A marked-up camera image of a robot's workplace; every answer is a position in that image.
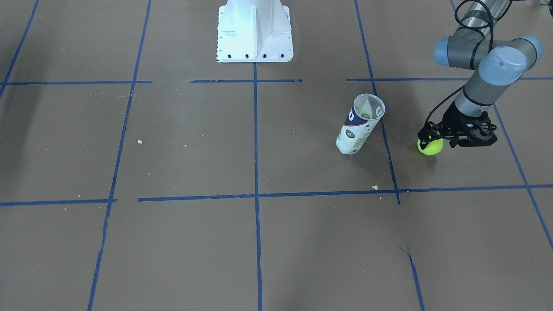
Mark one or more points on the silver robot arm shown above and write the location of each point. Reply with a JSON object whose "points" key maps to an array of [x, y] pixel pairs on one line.
{"points": [[496, 65]]}

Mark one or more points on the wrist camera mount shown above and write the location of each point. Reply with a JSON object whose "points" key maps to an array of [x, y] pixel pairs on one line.
{"points": [[484, 137]]}

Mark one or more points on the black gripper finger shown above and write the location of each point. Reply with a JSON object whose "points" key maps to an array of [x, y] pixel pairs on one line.
{"points": [[429, 131]]}

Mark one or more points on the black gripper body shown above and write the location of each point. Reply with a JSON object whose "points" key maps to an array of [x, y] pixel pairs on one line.
{"points": [[452, 117]]}

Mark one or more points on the white pedestal column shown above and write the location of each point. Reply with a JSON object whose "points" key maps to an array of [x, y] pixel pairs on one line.
{"points": [[254, 31]]}

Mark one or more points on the yellow tennis ball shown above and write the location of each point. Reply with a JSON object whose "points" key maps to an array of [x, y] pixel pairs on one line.
{"points": [[432, 148]]}

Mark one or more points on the tennis ball can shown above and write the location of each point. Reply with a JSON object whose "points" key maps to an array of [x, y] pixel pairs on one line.
{"points": [[366, 111]]}

